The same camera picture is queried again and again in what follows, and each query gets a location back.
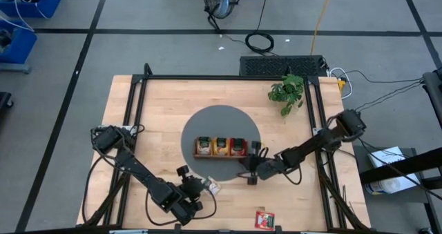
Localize coiled black cable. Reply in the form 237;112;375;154
244;0;276;55

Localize wooden three-compartment tray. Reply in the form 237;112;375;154
192;136;249;160

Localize white printed booklet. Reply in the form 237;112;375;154
366;146;421;195

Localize black floor fan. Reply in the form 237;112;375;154
201;0;242;21

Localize black fan cable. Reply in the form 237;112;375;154
206;14;248;45

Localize thin black cable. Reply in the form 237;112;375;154
345;70;425;84
354;81;425;113

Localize yellow hanging cable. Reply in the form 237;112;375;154
309;0;336;57

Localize round grey woven placemat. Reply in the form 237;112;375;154
180;105;262;182

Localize grey metal cart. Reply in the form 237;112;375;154
354;146;442;234

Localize potted green plant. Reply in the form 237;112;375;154
267;73;305;117

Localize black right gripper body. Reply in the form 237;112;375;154
247;141;278;186

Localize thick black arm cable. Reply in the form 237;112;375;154
81;156;104;225

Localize black metal beam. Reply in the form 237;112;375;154
358;146;442;186

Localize blue plastic bin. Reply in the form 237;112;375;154
0;19;38;65
0;0;64;19

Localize black vented computer case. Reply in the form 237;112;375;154
238;55;329;78

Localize orange mango tea packet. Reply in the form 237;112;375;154
212;137;230;157

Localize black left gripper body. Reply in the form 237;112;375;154
175;164;208;213

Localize white cable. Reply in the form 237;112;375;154
328;66;354;100

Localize grey metal base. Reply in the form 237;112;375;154
0;62;32;75

